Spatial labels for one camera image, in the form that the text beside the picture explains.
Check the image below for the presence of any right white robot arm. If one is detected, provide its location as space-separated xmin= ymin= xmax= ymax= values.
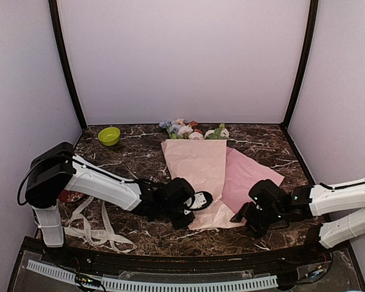
xmin=230 ymin=178 xmax=365 ymax=264

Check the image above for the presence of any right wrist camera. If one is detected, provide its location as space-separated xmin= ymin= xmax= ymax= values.
xmin=249 ymin=179 xmax=288 ymax=214

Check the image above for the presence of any grey slotted cable duct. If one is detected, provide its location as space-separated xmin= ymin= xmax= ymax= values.
xmin=26 ymin=260 xmax=279 ymax=291

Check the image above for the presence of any black frame post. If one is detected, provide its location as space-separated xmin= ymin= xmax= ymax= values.
xmin=280 ymin=0 xmax=319 ymax=131
xmin=48 ymin=0 xmax=88 ymax=131

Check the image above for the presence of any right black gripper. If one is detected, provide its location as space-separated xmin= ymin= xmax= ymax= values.
xmin=231 ymin=201 xmax=284 ymax=238

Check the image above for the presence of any beige printed ribbon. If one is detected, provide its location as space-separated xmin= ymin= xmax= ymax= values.
xmin=63 ymin=196 xmax=137 ymax=253

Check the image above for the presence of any blue flower stem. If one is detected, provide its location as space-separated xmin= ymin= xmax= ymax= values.
xmin=159 ymin=120 xmax=179 ymax=139

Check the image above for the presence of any red embroidered pouch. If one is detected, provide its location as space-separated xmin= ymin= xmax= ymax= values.
xmin=58 ymin=190 xmax=84 ymax=203

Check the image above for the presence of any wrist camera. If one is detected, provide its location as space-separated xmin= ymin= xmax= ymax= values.
xmin=164 ymin=178 xmax=214 ymax=212
xmin=249 ymin=179 xmax=288 ymax=214

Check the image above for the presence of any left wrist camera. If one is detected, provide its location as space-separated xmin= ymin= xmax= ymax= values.
xmin=164 ymin=178 xmax=214 ymax=212

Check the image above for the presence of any green plastic bowl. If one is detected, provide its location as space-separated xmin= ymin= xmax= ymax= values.
xmin=97 ymin=127 xmax=120 ymax=146

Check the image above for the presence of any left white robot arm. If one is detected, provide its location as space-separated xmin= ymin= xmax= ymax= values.
xmin=16 ymin=142 xmax=200 ymax=265

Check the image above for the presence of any pink wrapping paper sheet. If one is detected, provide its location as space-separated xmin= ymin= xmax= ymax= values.
xmin=161 ymin=139 xmax=284 ymax=231

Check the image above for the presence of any right black frame post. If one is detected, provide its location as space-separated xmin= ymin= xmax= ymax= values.
xmin=280 ymin=0 xmax=319 ymax=131

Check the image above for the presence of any left black frame post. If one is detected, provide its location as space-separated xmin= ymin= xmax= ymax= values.
xmin=48 ymin=0 xmax=88 ymax=131

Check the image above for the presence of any white rose stem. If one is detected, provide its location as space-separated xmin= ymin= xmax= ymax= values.
xmin=204 ymin=123 xmax=230 ymax=140
xmin=177 ymin=125 xmax=204 ymax=140

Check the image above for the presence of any peach and orange flower stem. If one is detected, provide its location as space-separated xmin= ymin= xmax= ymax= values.
xmin=172 ymin=118 xmax=198 ymax=128

